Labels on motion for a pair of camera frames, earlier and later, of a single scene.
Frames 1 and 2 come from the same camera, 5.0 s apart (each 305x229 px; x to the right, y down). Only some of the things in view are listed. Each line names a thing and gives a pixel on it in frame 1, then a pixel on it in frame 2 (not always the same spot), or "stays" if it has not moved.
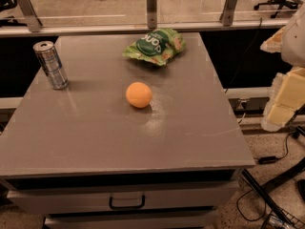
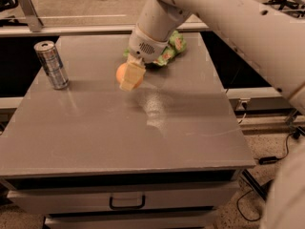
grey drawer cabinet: (87, 158) stays
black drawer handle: (127, 206) stays
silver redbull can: (49, 58) stays
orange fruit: (138, 94) -> (120, 72)
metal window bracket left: (32, 22) stays
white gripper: (294, 45) -> (145, 47)
